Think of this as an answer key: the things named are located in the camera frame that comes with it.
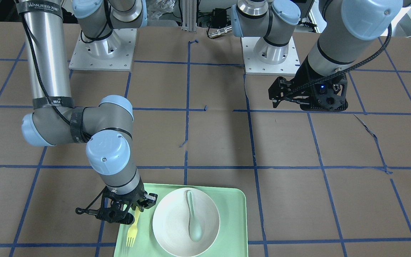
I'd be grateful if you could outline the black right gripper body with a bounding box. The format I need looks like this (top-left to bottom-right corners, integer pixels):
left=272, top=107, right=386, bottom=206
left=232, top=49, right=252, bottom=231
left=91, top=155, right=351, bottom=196
left=95, top=184, right=158, bottom=223

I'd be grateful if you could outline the yellow plastic fork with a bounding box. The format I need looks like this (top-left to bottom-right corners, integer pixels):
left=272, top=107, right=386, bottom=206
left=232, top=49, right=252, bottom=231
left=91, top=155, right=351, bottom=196
left=126, top=208, right=141, bottom=247

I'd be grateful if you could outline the white round plate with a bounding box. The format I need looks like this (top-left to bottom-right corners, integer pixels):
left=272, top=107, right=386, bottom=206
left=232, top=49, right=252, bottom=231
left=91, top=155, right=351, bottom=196
left=152, top=188, right=220, bottom=257

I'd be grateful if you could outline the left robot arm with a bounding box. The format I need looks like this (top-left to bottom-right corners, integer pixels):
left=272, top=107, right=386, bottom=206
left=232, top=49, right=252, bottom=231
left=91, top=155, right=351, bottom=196
left=231, top=0, right=411, bottom=112

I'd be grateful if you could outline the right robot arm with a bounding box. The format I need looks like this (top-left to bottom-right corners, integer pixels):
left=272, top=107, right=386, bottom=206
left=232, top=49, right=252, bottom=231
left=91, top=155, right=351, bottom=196
left=15, top=0, right=157, bottom=225

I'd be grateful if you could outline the grey-green plastic spoon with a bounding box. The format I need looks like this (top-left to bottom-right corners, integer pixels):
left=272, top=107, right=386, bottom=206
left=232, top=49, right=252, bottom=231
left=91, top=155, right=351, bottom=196
left=186, top=190, right=203, bottom=242

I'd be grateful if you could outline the light green tray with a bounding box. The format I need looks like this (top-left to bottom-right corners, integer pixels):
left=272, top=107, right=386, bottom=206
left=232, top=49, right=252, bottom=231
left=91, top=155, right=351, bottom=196
left=114, top=183, right=248, bottom=257

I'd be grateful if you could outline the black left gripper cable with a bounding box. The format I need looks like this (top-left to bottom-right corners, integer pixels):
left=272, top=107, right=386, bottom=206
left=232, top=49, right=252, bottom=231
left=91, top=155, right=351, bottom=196
left=284, top=21, right=393, bottom=102

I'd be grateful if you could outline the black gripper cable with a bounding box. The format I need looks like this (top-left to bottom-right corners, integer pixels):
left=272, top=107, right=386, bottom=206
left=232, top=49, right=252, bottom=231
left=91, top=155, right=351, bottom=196
left=284, top=21, right=393, bottom=102
left=20, top=14, right=120, bottom=216

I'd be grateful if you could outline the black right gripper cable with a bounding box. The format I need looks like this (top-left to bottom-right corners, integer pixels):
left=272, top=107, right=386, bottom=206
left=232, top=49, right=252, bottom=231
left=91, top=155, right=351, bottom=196
left=20, top=14, right=120, bottom=216

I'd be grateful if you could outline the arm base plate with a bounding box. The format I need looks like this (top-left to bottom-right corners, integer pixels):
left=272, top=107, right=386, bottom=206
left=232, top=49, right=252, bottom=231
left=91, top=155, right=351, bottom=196
left=69, top=28, right=137, bottom=71
left=241, top=36, right=300, bottom=76

